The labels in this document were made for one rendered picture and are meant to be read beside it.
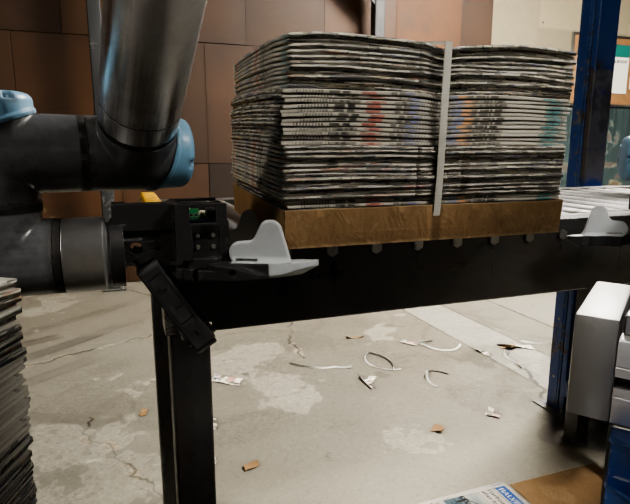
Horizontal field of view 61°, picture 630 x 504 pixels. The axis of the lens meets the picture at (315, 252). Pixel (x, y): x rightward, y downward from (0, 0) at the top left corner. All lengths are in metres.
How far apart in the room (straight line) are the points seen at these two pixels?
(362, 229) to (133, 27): 0.32
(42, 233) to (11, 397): 0.19
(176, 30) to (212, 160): 3.42
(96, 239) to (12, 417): 0.20
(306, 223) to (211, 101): 3.31
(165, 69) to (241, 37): 3.50
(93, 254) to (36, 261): 0.05
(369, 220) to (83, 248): 0.30
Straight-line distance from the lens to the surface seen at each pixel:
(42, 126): 0.56
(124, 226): 0.56
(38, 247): 0.55
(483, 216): 0.69
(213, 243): 0.57
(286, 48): 0.59
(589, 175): 1.93
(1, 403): 0.41
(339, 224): 0.60
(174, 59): 0.46
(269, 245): 0.55
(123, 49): 0.46
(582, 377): 0.51
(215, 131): 3.86
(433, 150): 0.64
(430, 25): 4.55
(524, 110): 0.71
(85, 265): 0.55
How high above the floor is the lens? 0.91
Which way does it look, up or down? 11 degrees down
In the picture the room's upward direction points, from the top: straight up
